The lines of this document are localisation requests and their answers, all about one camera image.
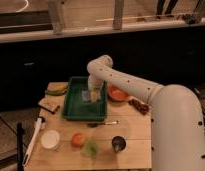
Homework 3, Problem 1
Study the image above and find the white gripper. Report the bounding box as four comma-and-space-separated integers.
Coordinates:
82, 75, 103, 102

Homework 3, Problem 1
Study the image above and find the yellow sponge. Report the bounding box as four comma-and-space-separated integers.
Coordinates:
91, 91, 99, 102

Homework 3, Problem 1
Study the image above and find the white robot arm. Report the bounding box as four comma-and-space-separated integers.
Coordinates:
87, 55, 205, 171

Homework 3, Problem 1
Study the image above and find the green plastic tray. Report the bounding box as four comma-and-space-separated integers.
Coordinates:
61, 77, 107, 121

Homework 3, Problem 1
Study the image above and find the orange bowl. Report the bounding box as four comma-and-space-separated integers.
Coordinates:
108, 85, 129, 102

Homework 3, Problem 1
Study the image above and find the small knife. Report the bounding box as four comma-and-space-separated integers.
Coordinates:
87, 120, 118, 128

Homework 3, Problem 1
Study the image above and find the yellow banana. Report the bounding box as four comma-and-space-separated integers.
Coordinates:
45, 84, 68, 96

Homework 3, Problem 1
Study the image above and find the brown wooden block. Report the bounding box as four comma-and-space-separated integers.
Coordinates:
38, 98, 60, 114

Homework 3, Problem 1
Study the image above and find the orange fruit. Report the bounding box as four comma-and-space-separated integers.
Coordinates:
71, 133, 86, 148

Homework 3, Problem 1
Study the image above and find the dark metal cup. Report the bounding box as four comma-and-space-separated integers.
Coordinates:
112, 136, 126, 153

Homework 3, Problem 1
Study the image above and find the green apple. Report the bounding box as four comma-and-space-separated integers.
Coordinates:
81, 140, 98, 158

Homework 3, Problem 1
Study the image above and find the wooden railing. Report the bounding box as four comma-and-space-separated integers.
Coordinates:
0, 0, 205, 43

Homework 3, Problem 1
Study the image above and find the white handled brush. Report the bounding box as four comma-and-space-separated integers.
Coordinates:
22, 117, 45, 166

